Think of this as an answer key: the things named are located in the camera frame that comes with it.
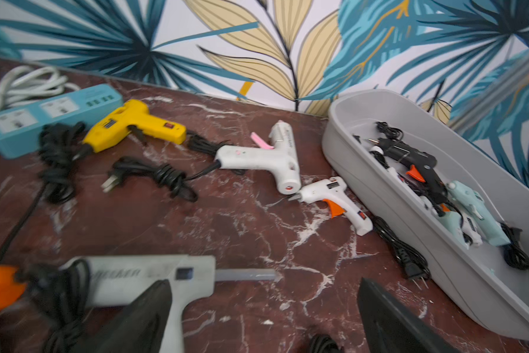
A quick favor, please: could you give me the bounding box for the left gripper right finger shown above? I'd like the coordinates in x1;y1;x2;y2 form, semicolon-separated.
357;277;458;352

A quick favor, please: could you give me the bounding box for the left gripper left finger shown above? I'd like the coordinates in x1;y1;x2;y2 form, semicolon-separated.
72;279;173;353

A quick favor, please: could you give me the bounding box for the large white glue gun blue trigger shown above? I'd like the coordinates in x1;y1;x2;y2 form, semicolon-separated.
58;254;283;353

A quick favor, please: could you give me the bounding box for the mint glue gun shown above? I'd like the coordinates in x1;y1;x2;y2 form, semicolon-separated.
446;181;510;247
436;211;470;249

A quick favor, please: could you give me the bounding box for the small white glue gun orange trigger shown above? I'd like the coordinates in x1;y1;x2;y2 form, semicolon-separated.
288;176;373;236

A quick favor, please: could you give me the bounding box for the black glue gun orange trigger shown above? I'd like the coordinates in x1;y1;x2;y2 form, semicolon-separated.
368;138;448;204

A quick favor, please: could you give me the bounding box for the large white glue gun pink stick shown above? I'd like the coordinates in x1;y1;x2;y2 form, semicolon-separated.
215;120;302;195

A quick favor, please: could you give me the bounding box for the grey plastic storage box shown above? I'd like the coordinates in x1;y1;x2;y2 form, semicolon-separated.
322;90;529;341

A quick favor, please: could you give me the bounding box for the yellow glue gun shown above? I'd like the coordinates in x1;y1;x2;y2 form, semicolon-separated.
73;99;187;160

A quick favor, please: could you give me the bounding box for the teal power strip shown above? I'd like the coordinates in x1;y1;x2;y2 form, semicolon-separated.
0;84;123;159

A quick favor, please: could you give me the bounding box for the white power strip cable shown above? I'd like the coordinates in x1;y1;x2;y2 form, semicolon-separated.
0;65;80;116

